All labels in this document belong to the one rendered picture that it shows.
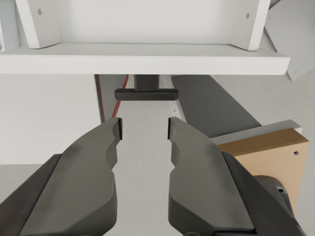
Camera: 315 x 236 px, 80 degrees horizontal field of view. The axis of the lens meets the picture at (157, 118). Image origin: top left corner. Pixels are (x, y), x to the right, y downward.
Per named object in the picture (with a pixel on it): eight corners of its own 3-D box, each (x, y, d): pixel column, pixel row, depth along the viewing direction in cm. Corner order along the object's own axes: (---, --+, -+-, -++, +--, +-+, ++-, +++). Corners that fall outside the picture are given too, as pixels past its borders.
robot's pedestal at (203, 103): (216, 103, 123) (296, 206, 56) (171, 114, 126) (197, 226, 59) (210, 57, 109) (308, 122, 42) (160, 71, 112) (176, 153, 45)
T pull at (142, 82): (177, 97, 23) (179, 101, 22) (116, 97, 23) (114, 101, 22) (179, 67, 21) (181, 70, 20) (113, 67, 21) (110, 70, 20)
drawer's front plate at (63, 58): (242, 55, 29) (288, 75, 19) (48, 53, 28) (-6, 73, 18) (244, 43, 28) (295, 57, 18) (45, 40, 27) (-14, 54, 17)
